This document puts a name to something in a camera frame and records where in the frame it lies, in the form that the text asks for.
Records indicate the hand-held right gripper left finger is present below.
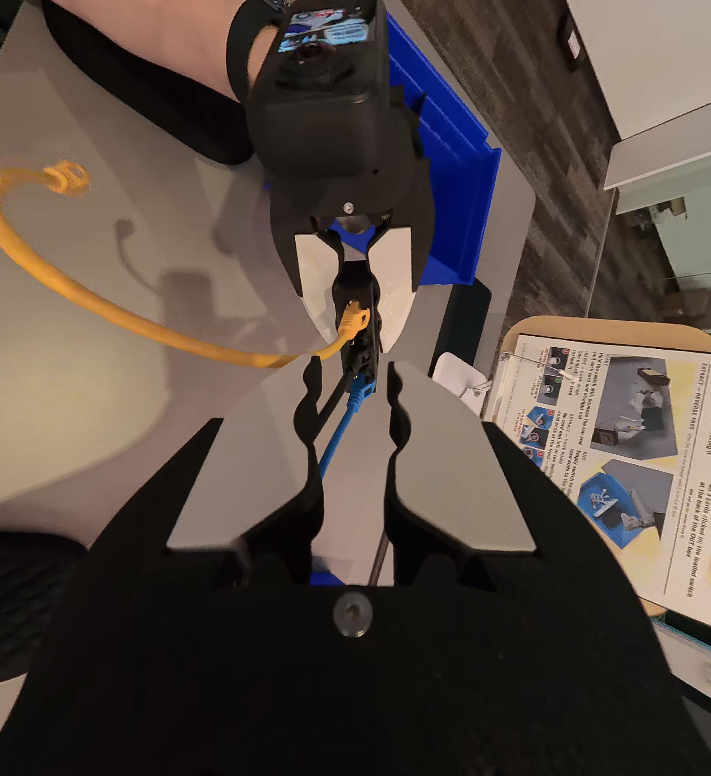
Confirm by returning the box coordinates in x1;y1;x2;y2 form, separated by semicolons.
168;356;326;571

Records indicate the black wristband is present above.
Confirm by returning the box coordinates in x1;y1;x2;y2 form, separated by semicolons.
225;0;286;104

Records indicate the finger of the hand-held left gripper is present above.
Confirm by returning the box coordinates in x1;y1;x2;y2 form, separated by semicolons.
293;231;346;343
362;222;420;355

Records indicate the person's left forearm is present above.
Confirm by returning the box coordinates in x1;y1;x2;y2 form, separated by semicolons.
40;0;253;104

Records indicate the blue plastic bin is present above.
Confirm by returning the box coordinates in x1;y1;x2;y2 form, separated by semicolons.
265;13;503;287

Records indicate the black network switch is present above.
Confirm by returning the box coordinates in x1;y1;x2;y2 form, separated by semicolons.
335;261;386;389

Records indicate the blue ethernet cable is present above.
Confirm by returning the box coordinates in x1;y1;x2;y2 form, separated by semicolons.
311;370;377;486

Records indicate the yellow ethernet cable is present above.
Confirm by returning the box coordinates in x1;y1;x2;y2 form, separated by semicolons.
0;162;371;368

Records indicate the dark rectangular table panel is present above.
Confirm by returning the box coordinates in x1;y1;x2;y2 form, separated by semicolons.
435;277;492;377

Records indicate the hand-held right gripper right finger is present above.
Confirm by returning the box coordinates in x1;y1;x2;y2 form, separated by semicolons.
386;361;538;577

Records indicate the white stand base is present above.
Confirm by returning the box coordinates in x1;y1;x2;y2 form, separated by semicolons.
432;352;496;419

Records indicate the printed instruction poster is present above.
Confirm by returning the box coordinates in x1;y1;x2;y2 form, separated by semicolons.
489;334;711;637

